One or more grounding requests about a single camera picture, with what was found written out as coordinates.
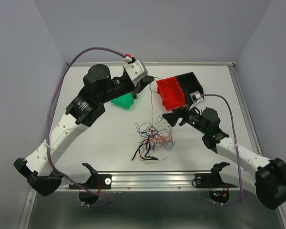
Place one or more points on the aluminium front rail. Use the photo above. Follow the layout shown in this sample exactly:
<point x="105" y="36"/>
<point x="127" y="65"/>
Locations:
<point x="122" y="181"/>

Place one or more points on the aluminium rail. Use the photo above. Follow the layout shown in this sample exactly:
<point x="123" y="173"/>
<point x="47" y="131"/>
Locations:
<point x="122" y="181"/>
<point x="243" y="102"/>
<point x="228" y="64"/>

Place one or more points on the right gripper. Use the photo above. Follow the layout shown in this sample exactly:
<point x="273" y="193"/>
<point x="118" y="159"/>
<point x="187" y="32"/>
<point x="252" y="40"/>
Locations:
<point x="172" y="117"/>

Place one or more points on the aluminium back rail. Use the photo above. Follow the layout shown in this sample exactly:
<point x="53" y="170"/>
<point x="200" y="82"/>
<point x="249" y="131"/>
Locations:
<point x="228" y="64"/>

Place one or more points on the black plastic bin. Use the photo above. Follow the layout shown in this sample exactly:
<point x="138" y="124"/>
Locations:
<point x="189" y="84"/>

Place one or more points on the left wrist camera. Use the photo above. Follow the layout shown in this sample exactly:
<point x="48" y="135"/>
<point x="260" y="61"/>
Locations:
<point x="136" y="71"/>

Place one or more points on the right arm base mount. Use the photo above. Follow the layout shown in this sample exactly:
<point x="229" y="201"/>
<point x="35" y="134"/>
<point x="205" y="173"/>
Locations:
<point x="212" y="178"/>

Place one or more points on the aluminium right side rail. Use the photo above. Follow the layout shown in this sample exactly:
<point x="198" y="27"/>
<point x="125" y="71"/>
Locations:
<point x="243" y="102"/>

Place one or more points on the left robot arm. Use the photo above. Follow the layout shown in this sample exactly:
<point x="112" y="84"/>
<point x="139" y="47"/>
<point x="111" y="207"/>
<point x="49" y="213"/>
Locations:
<point x="99" y="88"/>

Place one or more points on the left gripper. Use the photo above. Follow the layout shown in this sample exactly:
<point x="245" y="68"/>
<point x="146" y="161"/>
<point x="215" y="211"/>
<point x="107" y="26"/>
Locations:
<point x="145" y="80"/>

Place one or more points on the red plastic bin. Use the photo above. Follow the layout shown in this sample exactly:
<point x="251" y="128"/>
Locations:
<point x="170" y="92"/>

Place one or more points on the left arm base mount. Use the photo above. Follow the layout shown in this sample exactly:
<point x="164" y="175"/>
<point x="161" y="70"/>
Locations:
<point x="94" y="179"/>

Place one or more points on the green plastic bin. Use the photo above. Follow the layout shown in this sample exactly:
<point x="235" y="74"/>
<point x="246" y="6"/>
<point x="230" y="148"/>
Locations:
<point x="124" y="101"/>

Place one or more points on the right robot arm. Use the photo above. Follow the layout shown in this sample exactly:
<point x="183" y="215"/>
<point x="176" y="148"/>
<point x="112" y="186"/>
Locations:
<point x="259" y="175"/>

